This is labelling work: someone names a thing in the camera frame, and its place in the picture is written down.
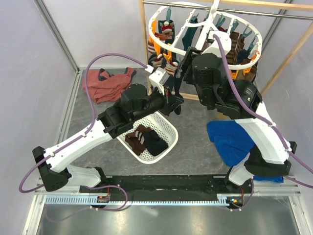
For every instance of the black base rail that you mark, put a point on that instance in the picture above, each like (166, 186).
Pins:
(168, 187)

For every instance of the dark navy plain sock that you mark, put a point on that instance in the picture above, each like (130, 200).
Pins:
(177, 85)
(154, 143)

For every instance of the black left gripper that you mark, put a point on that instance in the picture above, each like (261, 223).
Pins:
(173, 101)

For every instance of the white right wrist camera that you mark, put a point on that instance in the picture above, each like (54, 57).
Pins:
(218, 38)

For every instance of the white perforated laundry basket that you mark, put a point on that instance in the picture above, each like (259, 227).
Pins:
(164, 129)

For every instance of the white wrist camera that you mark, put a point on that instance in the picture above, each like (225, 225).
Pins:
(218, 38)
(156, 79)

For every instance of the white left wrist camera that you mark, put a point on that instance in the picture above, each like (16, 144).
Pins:
(156, 79)

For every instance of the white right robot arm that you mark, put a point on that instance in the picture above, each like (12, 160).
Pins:
(240, 101)

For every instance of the brown striped-cuff sock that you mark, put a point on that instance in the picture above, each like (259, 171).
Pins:
(139, 133)
(136, 145)

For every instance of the teal reindeer sock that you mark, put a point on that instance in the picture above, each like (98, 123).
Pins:
(167, 29)

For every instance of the orange clothes clip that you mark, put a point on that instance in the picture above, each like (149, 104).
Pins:
(234, 74)
(246, 71)

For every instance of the navy santa sock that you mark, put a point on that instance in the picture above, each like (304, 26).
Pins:
(171, 68)
(155, 60)

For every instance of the pink red shirt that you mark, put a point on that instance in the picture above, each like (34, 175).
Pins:
(106, 87)

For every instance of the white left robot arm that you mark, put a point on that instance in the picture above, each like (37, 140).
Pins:
(137, 120)

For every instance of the metal hanging rod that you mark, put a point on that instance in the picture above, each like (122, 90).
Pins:
(182, 5)

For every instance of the teal plain sock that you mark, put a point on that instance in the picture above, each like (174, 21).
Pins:
(188, 37)

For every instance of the blue towel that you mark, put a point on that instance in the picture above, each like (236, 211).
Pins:
(232, 144)

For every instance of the tan brown-striped sock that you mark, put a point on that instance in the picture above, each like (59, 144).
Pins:
(237, 44)

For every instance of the white round clip hanger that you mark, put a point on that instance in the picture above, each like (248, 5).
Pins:
(203, 42)

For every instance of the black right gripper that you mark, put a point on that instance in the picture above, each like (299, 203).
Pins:
(183, 65)

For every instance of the wooden clothes rack frame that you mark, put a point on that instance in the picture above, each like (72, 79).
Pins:
(287, 59)

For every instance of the tan ribbed sock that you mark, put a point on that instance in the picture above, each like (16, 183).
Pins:
(247, 74)

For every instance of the white slotted cable duct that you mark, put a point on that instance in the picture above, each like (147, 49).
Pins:
(97, 201)

